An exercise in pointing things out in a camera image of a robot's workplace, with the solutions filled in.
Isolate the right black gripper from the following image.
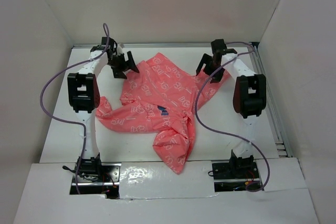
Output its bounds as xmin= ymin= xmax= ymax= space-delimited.
xmin=196 ymin=53 xmax=225 ymax=83

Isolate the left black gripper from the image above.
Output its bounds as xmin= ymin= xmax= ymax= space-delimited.
xmin=107 ymin=51 xmax=139 ymax=79

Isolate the pink patterned jacket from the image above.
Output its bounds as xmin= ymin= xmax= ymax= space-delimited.
xmin=96 ymin=53 xmax=229 ymax=174

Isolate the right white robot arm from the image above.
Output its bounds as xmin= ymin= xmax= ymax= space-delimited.
xmin=194 ymin=39 xmax=267 ymax=178

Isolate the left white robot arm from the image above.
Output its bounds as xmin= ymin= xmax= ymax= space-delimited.
xmin=67 ymin=36 xmax=139 ymax=182

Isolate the clear shiny tape patch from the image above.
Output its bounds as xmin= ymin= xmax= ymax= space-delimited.
xmin=119 ymin=161 xmax=216 ymax=199

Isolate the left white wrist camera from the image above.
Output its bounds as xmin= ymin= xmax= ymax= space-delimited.
xmin=117 ymin=43 xmax=124 ymax=54

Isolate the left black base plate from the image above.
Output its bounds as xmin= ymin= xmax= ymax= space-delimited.
xmin=62 ymin=162 xmax=121 ymax=199

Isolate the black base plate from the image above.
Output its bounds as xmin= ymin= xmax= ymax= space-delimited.
xmin=208 ymin=162 xmax=262 ymax=192
xmin=62 ymin=162 xmax=121 ymax=199

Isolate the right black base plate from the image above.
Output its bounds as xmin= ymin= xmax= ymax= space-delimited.
xmin=208 ymin=162 xmax=262 ymax=192

